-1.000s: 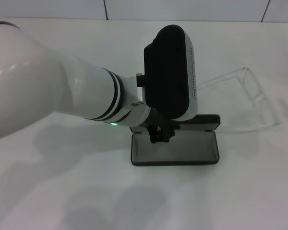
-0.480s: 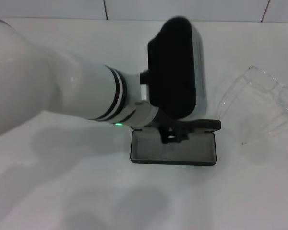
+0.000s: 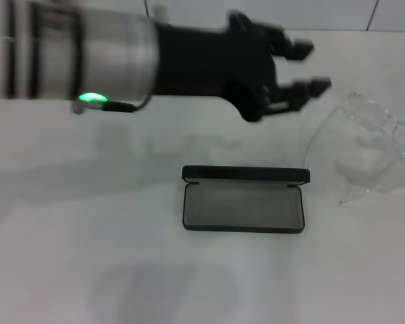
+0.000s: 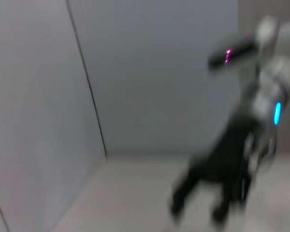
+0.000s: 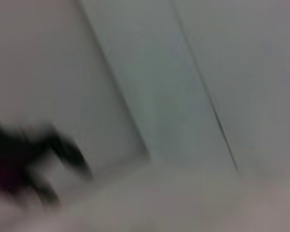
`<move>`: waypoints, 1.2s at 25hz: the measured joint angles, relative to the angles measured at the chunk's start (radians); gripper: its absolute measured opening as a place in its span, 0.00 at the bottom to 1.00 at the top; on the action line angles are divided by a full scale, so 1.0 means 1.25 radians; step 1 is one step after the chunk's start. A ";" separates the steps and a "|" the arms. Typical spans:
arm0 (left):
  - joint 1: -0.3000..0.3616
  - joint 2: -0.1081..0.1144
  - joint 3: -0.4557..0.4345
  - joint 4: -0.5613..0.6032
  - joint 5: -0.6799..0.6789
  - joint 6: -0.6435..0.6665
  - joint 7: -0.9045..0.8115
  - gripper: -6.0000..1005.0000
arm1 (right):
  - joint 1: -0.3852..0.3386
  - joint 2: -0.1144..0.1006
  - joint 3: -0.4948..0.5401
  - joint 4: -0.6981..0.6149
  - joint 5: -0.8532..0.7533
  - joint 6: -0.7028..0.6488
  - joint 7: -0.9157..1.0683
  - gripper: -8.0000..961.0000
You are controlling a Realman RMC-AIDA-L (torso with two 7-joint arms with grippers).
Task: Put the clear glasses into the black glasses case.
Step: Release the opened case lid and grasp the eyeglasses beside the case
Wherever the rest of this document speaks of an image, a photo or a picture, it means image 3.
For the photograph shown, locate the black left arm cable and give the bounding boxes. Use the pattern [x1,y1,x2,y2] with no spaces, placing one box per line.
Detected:
[104,99,153,114]

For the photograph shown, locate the clear plastic glasses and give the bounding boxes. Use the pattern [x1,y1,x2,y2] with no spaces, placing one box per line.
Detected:
[302,90,405,205]

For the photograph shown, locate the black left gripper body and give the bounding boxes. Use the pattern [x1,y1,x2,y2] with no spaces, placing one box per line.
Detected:
[151,12,281,123]

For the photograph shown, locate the black glasses case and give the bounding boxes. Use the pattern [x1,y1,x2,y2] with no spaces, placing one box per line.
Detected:
[182,165,311,234]

